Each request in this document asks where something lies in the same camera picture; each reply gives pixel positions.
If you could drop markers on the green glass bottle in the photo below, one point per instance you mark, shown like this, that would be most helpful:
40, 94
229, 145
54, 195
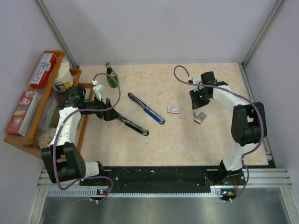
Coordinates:
112, 78

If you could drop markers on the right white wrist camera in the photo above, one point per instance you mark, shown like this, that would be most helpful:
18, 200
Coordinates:
197, 81

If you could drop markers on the red white box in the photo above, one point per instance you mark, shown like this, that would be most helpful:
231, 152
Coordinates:
23, 113
43, 71

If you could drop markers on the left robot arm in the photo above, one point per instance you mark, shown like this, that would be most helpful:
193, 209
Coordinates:
61, 158

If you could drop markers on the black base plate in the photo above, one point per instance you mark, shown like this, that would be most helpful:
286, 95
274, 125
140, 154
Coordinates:
169, 179

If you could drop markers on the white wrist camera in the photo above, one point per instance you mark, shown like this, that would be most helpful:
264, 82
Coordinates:
98, 88
197, 81

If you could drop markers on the red white box upper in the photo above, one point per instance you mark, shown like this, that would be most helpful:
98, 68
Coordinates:
43, 71

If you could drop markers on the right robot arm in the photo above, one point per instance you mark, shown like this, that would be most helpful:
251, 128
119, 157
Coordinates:
248, 119

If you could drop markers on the black stapler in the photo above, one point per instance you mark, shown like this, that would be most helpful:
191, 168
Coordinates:
134, 126

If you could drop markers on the red staple tray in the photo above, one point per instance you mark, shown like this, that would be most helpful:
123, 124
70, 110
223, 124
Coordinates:
199, 118

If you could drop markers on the white cloth roll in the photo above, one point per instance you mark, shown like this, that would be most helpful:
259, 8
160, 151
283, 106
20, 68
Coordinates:
46, 138

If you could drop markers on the white paper bag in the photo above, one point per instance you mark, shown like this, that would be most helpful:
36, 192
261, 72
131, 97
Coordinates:
64, 79

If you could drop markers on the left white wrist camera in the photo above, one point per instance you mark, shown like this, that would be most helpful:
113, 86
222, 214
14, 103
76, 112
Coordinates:
98, 88

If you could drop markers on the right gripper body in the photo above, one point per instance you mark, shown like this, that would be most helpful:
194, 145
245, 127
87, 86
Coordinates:
199, 98

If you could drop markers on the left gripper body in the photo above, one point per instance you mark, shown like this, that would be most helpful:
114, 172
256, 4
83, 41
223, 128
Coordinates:
104, 115

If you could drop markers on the red staple box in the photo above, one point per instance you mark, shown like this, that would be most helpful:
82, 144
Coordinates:
173, 110

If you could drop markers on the blue stapler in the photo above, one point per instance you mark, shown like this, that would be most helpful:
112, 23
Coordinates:
159, 119

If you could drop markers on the red white box lower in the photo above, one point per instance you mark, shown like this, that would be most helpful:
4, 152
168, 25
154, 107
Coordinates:
23, 113

